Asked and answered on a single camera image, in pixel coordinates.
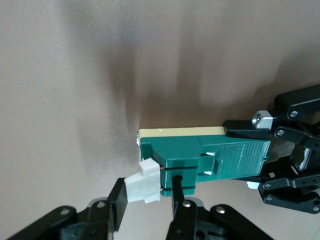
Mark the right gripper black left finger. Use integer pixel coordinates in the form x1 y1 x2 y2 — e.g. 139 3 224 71
4 177 130 240

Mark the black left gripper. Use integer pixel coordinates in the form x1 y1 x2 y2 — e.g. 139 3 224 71
223 84 320 216

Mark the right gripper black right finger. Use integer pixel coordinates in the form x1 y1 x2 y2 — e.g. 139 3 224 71
167 174 276 240

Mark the green load switch white handle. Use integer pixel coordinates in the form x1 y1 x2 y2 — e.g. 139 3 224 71
124 127 272 205

